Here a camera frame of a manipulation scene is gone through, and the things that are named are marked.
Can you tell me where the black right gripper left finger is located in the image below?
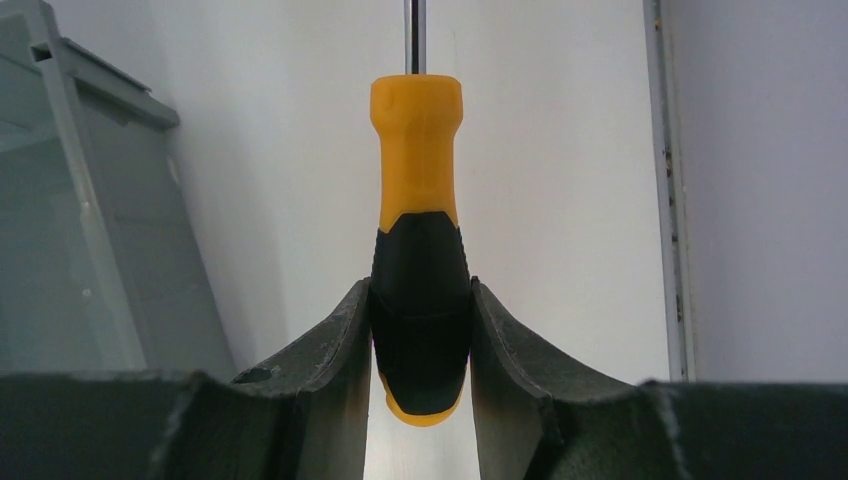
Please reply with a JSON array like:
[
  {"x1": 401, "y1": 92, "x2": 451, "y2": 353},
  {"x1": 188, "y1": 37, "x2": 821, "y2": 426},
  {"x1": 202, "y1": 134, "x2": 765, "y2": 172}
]
[{"x1": 1, "y1": 280, "x2": 371, "y2": 479}]

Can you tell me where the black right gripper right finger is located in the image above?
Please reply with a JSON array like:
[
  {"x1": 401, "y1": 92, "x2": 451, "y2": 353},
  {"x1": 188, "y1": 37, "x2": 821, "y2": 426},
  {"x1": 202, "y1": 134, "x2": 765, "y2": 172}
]
[{"x1": 470, "y1": 281, "x2": 847, "y2": 479}]

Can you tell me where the yellow black screwdriver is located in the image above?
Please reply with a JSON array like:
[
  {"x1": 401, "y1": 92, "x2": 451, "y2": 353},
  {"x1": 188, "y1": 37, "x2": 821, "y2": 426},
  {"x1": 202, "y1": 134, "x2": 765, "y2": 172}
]
[{"x1": 369, "y1": 1, "x2": 472, "y2": 427}]

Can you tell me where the grey plastic bin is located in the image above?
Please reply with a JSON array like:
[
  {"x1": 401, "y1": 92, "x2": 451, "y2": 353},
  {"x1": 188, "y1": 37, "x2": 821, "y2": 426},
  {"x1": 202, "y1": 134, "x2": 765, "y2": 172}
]
[{"x1": 1, "y1": 1, "x2": 236, "y2": 380}]

